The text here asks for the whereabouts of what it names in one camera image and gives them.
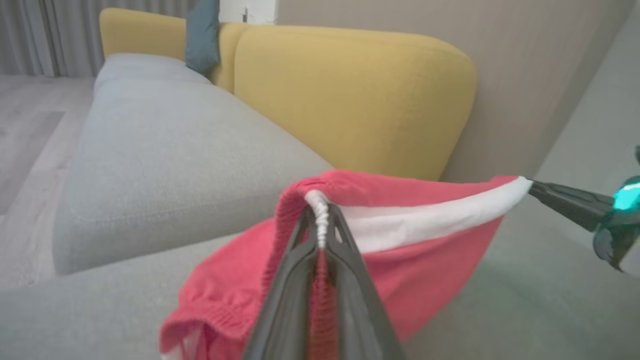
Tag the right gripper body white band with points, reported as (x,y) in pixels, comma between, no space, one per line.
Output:
(625,220)

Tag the red shorts with white stripe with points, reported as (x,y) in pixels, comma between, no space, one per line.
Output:
(410,260)

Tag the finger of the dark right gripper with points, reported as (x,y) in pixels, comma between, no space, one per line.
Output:
(575,198)
(585,216)

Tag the teal throw pillow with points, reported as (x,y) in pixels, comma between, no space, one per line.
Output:
(202,35)

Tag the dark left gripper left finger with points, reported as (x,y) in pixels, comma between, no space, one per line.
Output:
(285,320)

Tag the small yellow sofa backrest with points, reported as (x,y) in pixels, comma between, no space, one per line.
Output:
(140,35)

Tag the wide yellow sofa backrest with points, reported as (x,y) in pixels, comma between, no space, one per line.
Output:
(350,100)

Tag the grey pleated curtain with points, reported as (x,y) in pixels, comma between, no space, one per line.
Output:
(50,35)

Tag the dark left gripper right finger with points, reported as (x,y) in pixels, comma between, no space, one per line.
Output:
(355,320)

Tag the grey and yellow sofa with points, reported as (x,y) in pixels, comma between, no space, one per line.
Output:
(75,320)

